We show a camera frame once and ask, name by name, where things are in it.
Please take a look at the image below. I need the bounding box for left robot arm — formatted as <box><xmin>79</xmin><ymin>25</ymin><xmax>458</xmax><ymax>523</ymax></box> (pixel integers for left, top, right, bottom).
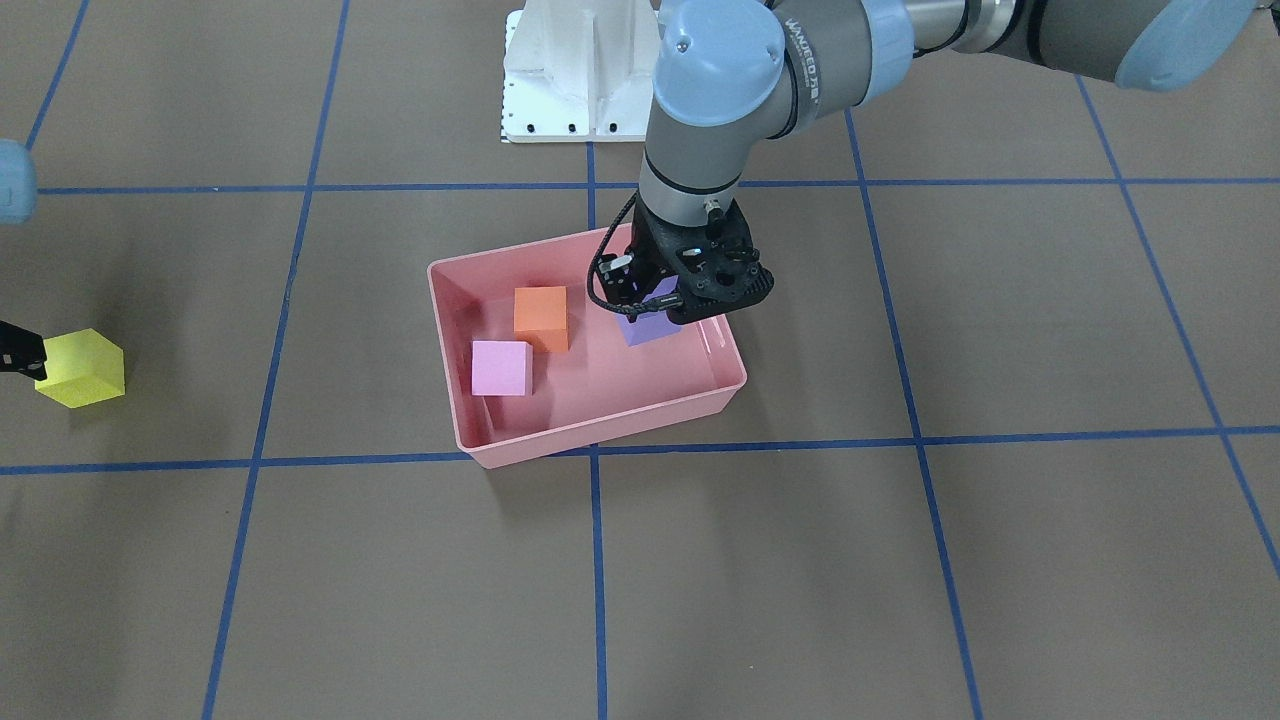
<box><xmin>586</xmin><ymin>1</ymin><xmax>1260</xmax><ymax>325</ymax></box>

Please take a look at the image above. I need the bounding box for purple foam cube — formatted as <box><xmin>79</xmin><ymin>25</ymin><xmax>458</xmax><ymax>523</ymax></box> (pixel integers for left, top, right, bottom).
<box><xmin>614</xmin><ymin>311</ymin><xmax>682</xmax><ymax>347</ymax></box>

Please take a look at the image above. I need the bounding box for yellow foam cube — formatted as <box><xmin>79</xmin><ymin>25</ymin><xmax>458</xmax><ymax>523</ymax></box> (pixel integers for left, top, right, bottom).
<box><xmin>35</xmin><ymin>329</ymin><xmax>125</xmax><ymax>409</ymax></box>

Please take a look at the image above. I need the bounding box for orange foam cube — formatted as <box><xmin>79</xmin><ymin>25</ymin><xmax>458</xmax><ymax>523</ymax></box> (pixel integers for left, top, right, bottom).
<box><xmin>513</xmin><ymin>286</ymin><xmax>570</xmax><ymax>354</ymax></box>

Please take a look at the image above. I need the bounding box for pink foam cube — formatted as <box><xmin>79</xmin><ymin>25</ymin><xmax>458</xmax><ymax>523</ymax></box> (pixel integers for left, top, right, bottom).
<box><xmin>470</xmin><ymin>340</ymin><xmax>534</xmax><ymax>397</ymax></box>

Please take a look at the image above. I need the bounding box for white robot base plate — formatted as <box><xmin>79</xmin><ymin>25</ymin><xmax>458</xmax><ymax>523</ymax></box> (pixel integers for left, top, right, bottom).
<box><xmin>500</xmin><ymin>1</ymin><xmax>659</xmax><ymax>143</ymax></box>

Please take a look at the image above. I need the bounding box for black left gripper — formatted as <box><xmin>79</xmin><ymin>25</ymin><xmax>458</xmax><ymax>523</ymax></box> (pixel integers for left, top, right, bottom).
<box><xmin>588</xmin><ymin>199</ymin><xmax>774</xmax><ymax>325</ymax></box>

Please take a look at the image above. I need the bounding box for pink plastic bin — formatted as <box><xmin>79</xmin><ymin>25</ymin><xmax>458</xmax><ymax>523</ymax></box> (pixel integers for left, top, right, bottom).
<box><xmin>428</xmin><ymin>229</ymin><xmax>748</xmax><ymax>469</ymax></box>

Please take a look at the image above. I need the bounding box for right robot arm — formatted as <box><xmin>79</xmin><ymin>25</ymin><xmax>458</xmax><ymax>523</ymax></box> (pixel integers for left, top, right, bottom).
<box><xmin>1</xmin><ymin>138</ymin><xmax>49</xmax><ymax>380</ymax></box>

